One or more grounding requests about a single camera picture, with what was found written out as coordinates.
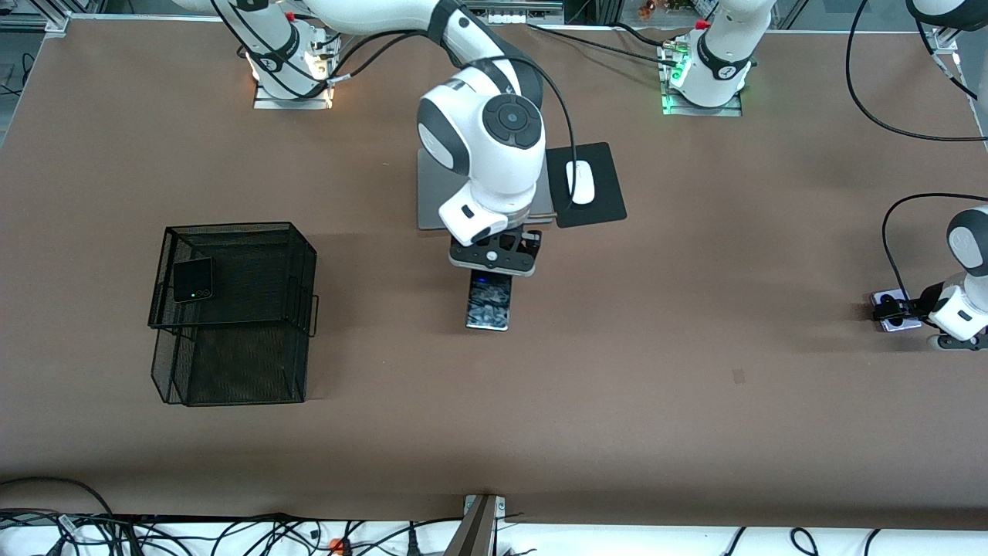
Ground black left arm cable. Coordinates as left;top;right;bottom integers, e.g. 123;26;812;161
845;0;988;303

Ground thick black floor cable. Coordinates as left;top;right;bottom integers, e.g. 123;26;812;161
0;476;117;518

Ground white power strip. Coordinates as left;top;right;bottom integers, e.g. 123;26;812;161
469;0;564;24

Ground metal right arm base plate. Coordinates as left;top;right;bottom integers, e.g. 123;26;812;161
253;77;334;110

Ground metal frame post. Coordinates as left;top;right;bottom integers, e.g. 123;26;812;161
444;494;507;556

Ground black wire mesh basket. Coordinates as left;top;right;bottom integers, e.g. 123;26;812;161
148;222;320;408

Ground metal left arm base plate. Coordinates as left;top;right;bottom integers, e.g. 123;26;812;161
660;85;743;118

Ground black slab smartphone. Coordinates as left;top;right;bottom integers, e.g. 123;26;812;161
465;270;513;332

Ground black flip phone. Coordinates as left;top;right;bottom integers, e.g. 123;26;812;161
171;256;215;303

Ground aluminium frame corner profile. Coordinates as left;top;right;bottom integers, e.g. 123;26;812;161
929;23;966;55
0;0;74;38

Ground black cable on table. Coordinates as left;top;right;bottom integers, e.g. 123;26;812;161
527;23;668;64

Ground silver laptop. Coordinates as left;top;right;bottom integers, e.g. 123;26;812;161
417;147;558;231

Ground white flip phone two circles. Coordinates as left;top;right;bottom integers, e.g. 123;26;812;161
871;290;923;333

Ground white computer mouse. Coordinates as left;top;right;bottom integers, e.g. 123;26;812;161
566;160;596;205

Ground black mouse pad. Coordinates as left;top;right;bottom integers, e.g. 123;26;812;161
545;142;628;229

